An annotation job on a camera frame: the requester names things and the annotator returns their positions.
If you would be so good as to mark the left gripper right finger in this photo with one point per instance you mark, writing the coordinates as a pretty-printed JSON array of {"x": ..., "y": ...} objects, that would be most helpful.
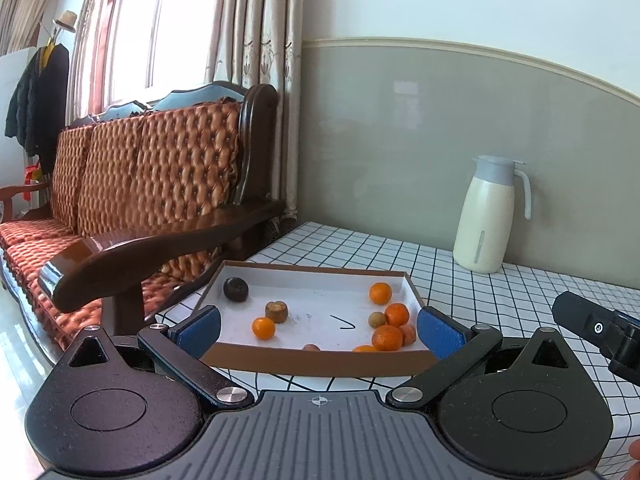
[{"x": 459, "y": 350}]

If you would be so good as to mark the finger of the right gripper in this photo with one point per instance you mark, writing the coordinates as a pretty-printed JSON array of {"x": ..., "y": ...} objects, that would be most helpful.
[{"x": 614, "y": 333}]

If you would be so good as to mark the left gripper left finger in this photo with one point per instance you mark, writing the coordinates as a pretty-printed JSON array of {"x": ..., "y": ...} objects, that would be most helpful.
[{"x": 178, "y": 350}]

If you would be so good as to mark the dark mangosteen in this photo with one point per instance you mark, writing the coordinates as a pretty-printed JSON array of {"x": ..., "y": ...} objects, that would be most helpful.
[{"x": 235, "y": 289}]

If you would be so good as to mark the large orange tangerine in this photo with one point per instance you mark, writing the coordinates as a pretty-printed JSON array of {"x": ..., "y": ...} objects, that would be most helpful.
[{"x": 387, "y": 338}]

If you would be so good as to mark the small orange kumquat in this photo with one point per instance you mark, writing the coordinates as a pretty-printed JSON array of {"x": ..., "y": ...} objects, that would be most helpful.
[{"x": 263, "y": 328}]

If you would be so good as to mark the small tan longan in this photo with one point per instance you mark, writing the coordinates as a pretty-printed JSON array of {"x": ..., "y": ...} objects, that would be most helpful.
[{"x": 377, "y": 319}]

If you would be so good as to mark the brown dried fruit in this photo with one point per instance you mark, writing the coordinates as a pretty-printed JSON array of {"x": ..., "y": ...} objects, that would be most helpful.
[{"x": 276, "y": 311}]

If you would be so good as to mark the orange tangerine back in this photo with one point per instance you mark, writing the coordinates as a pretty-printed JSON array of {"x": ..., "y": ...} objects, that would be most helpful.
[{"x": 380, "y": 293}]

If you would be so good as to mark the person right hand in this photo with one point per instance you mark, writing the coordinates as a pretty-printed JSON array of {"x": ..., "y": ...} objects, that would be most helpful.
[{"x": 633, "y": 472}]

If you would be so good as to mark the brown cardboard box tray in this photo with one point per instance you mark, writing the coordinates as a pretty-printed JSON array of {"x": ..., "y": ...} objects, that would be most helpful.
[{"x": 328, "y": 312}]

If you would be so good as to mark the cream grey thermos jug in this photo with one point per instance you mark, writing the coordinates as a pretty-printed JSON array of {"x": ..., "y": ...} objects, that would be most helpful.
[{"x": 487, "y": 213}]

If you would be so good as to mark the wooden sofa with orange cushions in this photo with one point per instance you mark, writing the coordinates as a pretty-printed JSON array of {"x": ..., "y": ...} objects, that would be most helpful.
[{"x": 146, "y": 202}]

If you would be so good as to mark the black coat on rack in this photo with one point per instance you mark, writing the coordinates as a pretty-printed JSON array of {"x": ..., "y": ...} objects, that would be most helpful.
[{"x": 36, "y": 113}]

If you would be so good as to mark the beige patterned curtain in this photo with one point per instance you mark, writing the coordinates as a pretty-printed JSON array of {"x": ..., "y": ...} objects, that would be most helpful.
[{"x": 129, "y": 49}]

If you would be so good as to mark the straw hat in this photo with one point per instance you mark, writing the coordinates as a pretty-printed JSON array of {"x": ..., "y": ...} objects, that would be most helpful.
[{"x": 66, "y": 21}]

